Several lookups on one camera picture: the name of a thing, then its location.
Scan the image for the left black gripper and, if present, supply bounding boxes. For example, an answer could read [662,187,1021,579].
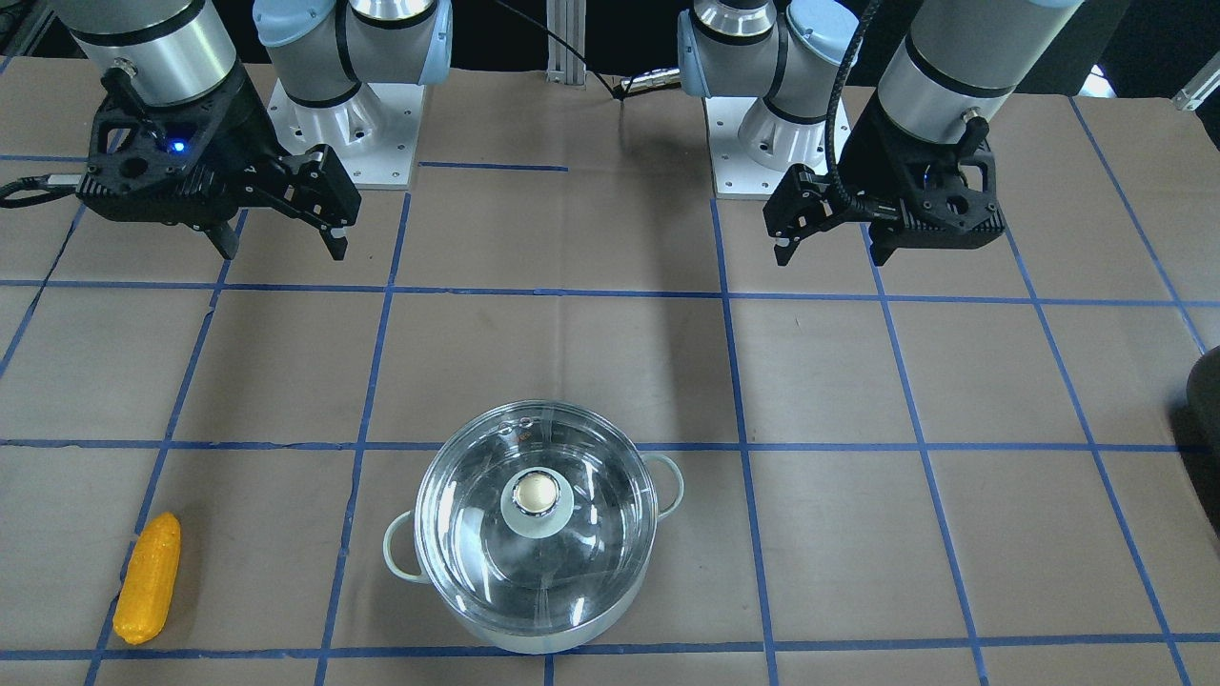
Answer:
[763,100,1007,269]

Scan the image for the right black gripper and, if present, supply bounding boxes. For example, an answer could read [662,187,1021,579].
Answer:
[74,70,362,261]

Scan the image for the glass pot lid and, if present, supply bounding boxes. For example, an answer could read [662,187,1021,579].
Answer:
[415,402,661,634]

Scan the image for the yellow corn cob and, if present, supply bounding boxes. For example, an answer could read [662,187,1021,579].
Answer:
[111,511,182,644]

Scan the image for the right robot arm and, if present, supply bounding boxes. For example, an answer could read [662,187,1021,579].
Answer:
[52,1,453,261]

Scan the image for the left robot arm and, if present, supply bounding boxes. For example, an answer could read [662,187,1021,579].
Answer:
[677,1,1078,266]

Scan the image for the black rice cooker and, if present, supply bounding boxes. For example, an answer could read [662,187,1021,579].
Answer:
[1186,345,1220,457]

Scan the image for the black braided cable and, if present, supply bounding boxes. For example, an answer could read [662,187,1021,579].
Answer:
[825,0,887,215]

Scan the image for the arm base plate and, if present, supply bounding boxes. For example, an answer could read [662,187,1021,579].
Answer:
[268,81,429,190]
[704,96,827,200]

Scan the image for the aluminium frame post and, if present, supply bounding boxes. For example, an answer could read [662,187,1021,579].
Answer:
[545,0,587,90]

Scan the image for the steel pot with handles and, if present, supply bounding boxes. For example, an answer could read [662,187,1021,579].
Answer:
[383,400,684,655]

